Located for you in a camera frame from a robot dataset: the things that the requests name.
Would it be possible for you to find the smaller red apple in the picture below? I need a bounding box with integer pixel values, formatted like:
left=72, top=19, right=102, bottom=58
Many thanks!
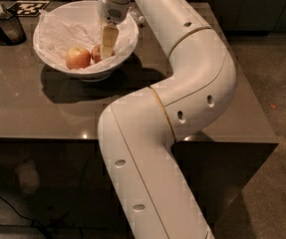
left=91, top=44, right=102, bottom=64

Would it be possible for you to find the larger yellow-red apple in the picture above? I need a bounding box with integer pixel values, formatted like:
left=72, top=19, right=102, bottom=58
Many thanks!
left=66, top=47, right=91, bottom=69

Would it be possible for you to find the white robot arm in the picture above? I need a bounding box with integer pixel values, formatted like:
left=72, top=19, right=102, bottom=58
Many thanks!
left=98, top=0, right=236, bottom=239

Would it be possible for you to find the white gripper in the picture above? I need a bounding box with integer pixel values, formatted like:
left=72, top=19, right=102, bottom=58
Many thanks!
left=97, top=0, right=130, bottom=59

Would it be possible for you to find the black white fiducial marker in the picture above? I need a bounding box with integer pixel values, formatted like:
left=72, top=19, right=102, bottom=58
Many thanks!
left=9, top=0, right=49, bottom=17

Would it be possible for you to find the white crumpled paper liner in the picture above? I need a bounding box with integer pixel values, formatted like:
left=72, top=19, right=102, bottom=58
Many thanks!
left=35, top=9, right=138, bottom=73

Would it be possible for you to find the clear plastic water bottle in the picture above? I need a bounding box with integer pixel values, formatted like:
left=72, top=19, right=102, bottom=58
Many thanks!
left=129, top=8, right=144, bottom=27

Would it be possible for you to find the black floor cable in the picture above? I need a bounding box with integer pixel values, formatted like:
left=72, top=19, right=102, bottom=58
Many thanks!
left=0, top=172, right=56, bottom=239

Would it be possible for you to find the white ceramic bowl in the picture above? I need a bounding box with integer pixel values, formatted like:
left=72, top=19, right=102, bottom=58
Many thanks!
left=32, top=0, right=140, bottom=83

